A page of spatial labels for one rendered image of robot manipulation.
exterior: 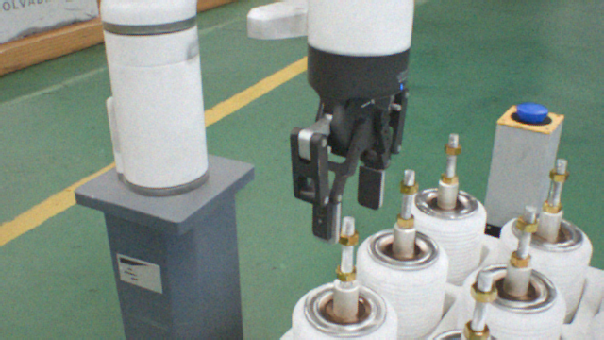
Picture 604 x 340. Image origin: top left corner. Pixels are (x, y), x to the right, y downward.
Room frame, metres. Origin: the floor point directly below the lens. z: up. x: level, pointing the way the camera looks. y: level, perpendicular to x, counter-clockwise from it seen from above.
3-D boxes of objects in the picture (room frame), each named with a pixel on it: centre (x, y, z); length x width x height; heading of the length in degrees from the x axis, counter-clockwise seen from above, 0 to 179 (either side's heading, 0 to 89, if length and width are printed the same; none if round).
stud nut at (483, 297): (0.37, -0.14, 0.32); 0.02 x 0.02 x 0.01; 65
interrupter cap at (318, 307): (0.43, -0.04, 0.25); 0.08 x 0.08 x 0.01
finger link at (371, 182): (0.47, -0.06, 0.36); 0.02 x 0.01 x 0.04; 54
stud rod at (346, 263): (0.43, -0.04, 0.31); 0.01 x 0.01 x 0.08; 56
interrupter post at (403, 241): (0.53, -0.10, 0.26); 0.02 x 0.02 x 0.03
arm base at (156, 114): (0.60, 0.15, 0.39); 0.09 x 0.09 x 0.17; 63
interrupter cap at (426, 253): (0.53, -0.10, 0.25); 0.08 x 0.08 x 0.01
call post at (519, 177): (0.75, -0.30, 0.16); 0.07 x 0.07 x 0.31; 56
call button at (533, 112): (0.75, -0.30, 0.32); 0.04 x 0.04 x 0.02
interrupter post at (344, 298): (0.43, -0.04, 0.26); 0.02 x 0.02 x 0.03
